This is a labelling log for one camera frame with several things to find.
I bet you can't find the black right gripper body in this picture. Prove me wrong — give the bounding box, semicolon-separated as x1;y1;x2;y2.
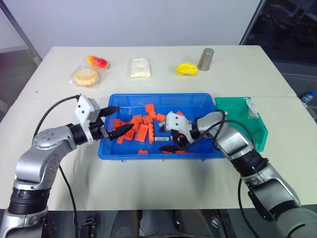
170;129;190;151

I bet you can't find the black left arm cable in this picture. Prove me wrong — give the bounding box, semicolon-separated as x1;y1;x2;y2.
34;94;82;238

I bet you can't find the blue plastic bin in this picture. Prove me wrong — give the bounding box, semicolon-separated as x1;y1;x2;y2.
98;93;227;162

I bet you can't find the white label card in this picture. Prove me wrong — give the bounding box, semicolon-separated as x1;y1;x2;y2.
245;98;260;120

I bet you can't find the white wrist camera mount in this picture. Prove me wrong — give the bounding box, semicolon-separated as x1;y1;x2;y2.
164;111;197;145
75;95;101;145

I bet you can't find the orange red toy peach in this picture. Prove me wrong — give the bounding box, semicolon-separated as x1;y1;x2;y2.
86;55;110;70

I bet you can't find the yellow plastic toy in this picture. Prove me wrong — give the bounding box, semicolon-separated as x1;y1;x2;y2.
175;62;199;76

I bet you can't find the black connector box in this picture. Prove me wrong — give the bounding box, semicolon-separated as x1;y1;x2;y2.
78;217;98;238

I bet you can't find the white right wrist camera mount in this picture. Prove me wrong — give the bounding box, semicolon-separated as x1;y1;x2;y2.
164;111;197;145

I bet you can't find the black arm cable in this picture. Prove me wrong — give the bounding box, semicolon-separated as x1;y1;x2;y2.
34;94;82;238
183;111;258;238

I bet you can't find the steel cup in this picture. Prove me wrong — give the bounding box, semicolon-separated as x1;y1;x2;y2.
197;48;215;71

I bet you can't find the long orange toy brick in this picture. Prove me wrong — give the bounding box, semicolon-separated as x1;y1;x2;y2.
147;123;156;145

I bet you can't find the clear water bottle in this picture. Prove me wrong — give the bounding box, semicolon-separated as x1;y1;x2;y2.
300;91;317;104

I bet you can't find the green plastic bin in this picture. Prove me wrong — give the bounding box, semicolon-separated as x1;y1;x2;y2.
214;96;269;153

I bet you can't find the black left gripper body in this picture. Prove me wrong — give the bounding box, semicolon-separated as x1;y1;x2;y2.
88;115;109;143

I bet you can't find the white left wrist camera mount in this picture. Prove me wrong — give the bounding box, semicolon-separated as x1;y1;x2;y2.
75;95;101;145

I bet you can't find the grey metal frame post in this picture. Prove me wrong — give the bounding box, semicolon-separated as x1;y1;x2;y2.
0;0;43;63

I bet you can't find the white packet in clear wrap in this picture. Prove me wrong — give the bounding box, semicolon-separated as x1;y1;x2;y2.
127;57;153;79

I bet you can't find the dark glass panel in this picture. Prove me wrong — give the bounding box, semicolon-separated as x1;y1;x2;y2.
238;0;317;93

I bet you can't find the large orange toy brick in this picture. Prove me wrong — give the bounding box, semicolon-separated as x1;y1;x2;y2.
134;123;150;144

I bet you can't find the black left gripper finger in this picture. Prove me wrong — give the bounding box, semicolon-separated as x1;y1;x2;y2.
99;106;120;118
107;123;135;142

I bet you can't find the round bread in clear bag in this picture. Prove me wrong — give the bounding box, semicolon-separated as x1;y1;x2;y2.
68;64;101;88

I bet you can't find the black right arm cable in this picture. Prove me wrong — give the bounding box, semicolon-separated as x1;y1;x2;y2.
183;111;258;238

